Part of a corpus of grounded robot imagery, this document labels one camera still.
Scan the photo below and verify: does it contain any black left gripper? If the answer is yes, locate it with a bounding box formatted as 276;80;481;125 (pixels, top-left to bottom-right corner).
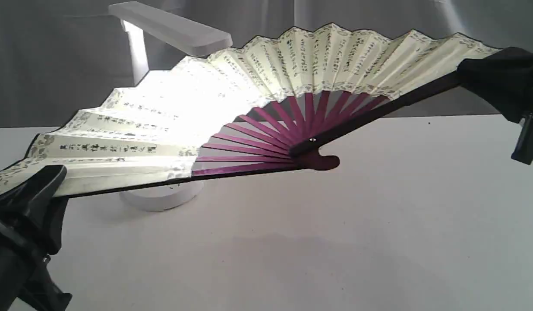
0;165;73;311

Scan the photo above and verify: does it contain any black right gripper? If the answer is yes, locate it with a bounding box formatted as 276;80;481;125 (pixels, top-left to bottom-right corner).
457;52;533;165

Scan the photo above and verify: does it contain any cream folding paper fan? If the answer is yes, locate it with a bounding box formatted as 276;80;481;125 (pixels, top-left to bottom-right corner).
0;22;532;201

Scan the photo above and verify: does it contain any white desk lamp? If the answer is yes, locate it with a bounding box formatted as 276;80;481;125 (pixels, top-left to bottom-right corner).
108;1;233;212

